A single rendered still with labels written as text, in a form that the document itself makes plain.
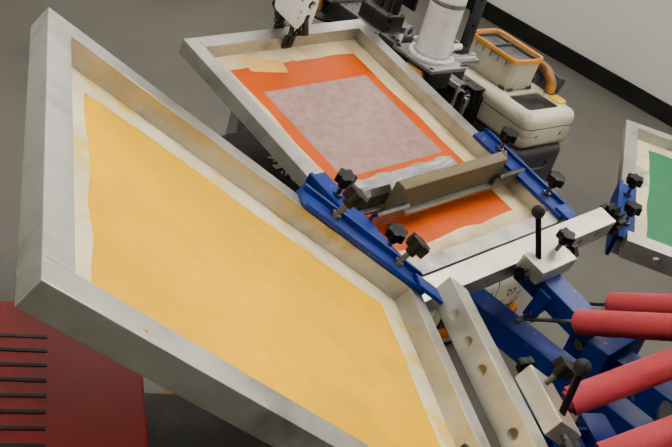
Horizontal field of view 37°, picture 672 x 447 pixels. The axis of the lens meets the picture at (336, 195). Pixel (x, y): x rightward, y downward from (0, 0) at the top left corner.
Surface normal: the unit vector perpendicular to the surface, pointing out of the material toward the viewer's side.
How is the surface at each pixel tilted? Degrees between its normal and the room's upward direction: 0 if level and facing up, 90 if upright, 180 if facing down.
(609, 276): 0
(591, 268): 0
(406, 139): 10
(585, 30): 90
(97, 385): 0
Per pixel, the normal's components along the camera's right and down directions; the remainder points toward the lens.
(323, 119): 0.36, -0.72
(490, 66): -0.77, 0.18
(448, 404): -0.67, -0.52
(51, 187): 0.71, -0.66
